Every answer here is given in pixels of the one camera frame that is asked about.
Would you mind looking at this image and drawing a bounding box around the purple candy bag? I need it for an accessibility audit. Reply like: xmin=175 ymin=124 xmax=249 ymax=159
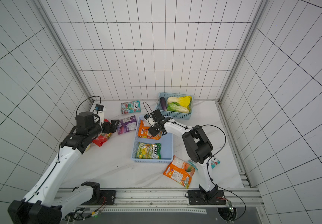
xmin=117 ymin=115 xmax=137 ymax=135

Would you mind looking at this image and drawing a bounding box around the orange candy bag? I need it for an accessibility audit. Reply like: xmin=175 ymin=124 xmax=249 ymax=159
xmin=138 ymin=120 xmax=162 ymax=140

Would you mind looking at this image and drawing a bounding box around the green Fox's candy bag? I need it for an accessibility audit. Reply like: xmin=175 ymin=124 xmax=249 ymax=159
xmin=135 ymin=142 xmax=162 ymax=160

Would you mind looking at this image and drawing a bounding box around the large light blue basket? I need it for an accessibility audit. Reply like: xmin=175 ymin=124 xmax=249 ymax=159
xmin=131 ymin=116 xmax=174 ymax=163

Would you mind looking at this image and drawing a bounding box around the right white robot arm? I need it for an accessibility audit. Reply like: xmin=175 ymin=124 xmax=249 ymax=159
xmin=144 ymin=109 xmax=218 ymax=203

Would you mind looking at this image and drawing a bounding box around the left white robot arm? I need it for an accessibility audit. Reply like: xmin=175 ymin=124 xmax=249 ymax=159
xmin=8 ymin=111 xmax=120 ymax=224

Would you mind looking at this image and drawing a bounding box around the small teal basket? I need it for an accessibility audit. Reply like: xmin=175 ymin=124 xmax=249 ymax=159
xmin=156 ymin=92 xmax=193 ymax=119

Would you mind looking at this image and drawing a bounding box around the purple toy eggplant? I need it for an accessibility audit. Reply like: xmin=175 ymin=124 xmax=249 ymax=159
xmin=160 ymin=97 xmax=168 ymax=111

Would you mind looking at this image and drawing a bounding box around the green toy cabbage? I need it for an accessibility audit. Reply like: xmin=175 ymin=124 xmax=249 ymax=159
xmin=167 ymin=102 xmax=190 ymax=113

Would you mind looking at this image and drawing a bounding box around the yellow toy cabbage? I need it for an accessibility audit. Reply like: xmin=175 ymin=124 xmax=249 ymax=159
xmin=168 ymin=96 xmax=192 ymax=107

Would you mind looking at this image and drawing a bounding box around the orange snack bag front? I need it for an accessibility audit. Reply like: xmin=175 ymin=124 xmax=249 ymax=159
xmin=163 ymin=156 xmax=196 ymax=189

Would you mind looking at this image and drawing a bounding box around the teal red Fox's candy bag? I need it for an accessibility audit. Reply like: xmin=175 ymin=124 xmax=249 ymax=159
xmin=187 ymin=157 xmax=220 ymax=170

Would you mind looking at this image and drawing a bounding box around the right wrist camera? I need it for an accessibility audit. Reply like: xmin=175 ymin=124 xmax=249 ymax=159
xmin=145 ymin=114 xmax=154 ymax=127

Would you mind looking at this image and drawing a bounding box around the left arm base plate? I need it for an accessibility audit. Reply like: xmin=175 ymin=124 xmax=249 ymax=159
xmin=98 ymin=190 xmax=117 ymax=206

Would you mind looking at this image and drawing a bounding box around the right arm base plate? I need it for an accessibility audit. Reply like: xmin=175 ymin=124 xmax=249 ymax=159
xmin=185 ymin=189 xmax=227 ymax=205

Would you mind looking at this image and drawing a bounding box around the aluminium mounting rail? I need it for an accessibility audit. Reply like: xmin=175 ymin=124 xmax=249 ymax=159
xmin=43 ymin=186 xmax=264 ymax=213

